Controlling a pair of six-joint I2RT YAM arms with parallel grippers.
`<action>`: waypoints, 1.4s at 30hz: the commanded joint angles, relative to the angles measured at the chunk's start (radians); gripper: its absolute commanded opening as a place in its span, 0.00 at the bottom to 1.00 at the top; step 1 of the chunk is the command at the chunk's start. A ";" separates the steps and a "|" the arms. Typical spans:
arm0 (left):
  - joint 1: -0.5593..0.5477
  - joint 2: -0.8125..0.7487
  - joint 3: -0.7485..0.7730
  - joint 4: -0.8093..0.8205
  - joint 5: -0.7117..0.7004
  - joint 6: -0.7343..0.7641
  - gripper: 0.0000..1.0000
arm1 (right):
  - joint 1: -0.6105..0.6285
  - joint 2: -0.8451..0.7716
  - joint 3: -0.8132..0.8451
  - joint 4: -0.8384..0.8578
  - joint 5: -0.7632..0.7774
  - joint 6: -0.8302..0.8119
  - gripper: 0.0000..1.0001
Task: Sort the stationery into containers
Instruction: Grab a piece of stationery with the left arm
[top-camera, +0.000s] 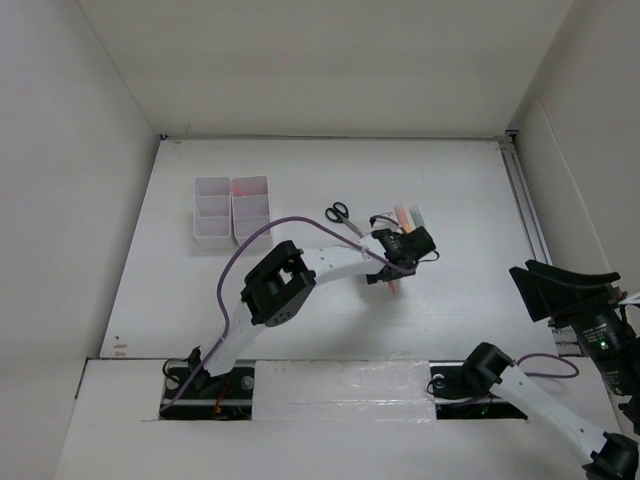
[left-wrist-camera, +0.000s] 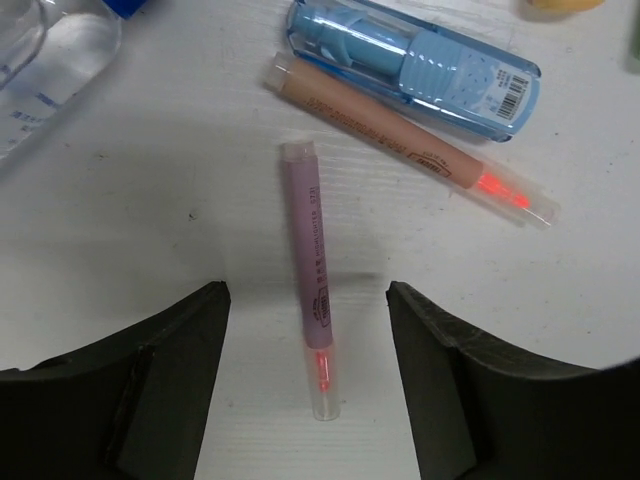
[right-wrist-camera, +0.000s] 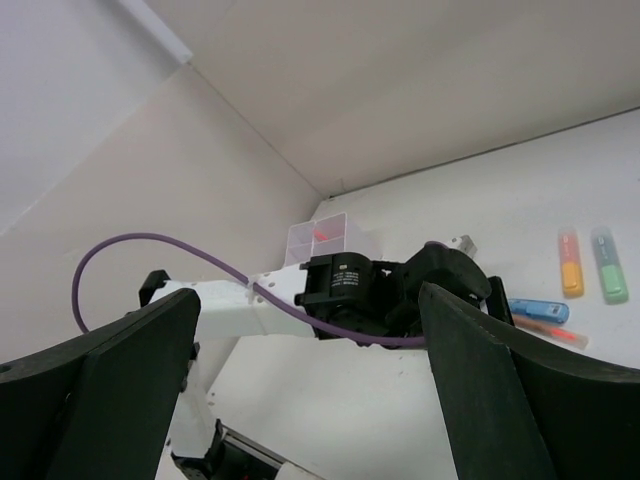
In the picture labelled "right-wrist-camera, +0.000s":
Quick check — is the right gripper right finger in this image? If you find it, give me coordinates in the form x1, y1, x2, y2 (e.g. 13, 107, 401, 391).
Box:
419, 283, 639, 479

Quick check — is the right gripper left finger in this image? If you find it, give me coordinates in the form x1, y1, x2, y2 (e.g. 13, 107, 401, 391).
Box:
1, 289, 200, 479

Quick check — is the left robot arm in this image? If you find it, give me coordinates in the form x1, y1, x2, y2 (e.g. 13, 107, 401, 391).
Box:
169, 243, 492, 479

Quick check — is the blue correction tape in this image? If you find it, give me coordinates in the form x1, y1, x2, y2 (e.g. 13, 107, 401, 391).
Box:
508, 298, 570, 325

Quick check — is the orange highlighter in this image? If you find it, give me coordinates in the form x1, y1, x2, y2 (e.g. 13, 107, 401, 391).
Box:
558, 227, 585, 298

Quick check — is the green highlighter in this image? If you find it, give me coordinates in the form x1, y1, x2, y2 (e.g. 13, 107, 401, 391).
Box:
591, 226, 629, 305

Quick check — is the white right organizer bin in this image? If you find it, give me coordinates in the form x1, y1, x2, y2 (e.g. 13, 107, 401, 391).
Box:
309, 212, 384, 261

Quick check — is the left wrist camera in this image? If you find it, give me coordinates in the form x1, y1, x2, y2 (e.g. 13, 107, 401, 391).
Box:
446, 235, 477, 259

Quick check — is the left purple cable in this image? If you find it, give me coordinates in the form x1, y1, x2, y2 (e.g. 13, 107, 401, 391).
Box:
72, 232, 431, 349

